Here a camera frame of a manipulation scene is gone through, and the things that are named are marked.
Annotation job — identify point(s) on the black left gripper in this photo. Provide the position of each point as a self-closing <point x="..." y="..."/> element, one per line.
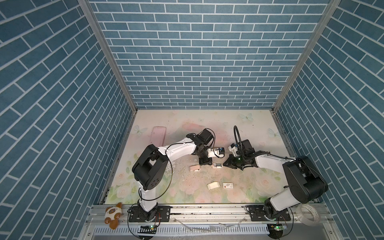
<point x="207" y="160"/>

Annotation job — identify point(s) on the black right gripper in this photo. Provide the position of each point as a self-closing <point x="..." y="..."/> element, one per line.
<point x="230" y="162"/>

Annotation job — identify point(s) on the white staple box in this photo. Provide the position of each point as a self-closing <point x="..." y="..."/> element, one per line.
<point x="228" y="185"/>

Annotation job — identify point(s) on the staple box tray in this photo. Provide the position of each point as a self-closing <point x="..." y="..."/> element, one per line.
<point x="213" y="185"/>

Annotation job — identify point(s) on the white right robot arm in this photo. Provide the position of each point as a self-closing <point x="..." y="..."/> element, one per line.
<point x="305" y="183"/>

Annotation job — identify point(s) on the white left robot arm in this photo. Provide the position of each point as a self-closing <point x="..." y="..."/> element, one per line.
<point x="150" y="167"/>

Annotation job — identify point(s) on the pink phone case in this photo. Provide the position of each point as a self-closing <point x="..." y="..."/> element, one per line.
<point x="158" y="136"/>

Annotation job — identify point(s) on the clear tape roll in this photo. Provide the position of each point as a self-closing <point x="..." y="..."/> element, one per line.
<point x="308" y="215"/>

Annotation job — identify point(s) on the brown white plush toy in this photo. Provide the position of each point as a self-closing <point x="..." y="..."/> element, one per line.
<point x="112" y="216"/>

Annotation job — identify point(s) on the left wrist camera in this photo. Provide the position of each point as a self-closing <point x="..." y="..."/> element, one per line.
<point x="216" y="153"/>

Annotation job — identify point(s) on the aluminium corner frame post right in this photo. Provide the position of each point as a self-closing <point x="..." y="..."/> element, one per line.
<point x="318" y="30"/>

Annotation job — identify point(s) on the aluminium corner frame post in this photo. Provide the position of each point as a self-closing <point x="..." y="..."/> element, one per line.
<point x="318" y="30"/>
<point x="93" y="22"/>

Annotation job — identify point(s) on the aluminium corner frame post left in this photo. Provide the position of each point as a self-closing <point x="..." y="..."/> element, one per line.
<point x="93" y="22"/>

